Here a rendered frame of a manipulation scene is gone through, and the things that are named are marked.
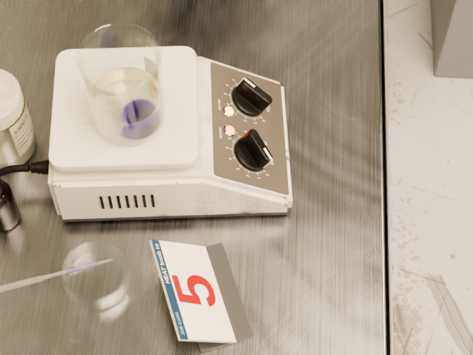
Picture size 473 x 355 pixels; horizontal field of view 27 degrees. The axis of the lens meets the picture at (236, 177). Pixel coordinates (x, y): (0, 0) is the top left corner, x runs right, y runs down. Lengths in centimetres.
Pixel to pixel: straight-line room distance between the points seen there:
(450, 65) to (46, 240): 40
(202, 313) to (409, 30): 37
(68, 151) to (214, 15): 26
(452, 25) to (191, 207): 28
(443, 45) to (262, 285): 28
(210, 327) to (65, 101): 22
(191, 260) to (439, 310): 21
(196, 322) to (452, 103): 33
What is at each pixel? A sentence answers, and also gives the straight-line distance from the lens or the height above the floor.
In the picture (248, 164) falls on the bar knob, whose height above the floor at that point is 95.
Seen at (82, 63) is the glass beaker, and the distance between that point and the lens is 76.
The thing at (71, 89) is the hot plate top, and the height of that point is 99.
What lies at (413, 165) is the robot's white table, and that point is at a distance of 90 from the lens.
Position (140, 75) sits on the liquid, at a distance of 79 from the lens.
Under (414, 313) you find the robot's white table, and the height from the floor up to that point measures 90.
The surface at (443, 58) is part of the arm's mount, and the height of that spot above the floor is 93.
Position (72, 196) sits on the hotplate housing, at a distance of 82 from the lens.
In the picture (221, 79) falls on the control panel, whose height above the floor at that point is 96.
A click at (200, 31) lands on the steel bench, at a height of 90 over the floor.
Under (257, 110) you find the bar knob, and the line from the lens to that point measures 86.
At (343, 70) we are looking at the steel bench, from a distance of 95.
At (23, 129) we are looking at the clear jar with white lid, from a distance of 87.
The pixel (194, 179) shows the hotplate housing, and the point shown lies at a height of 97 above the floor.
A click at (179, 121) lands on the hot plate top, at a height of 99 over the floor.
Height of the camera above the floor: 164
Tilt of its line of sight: 58 degrees down
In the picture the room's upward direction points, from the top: straight up
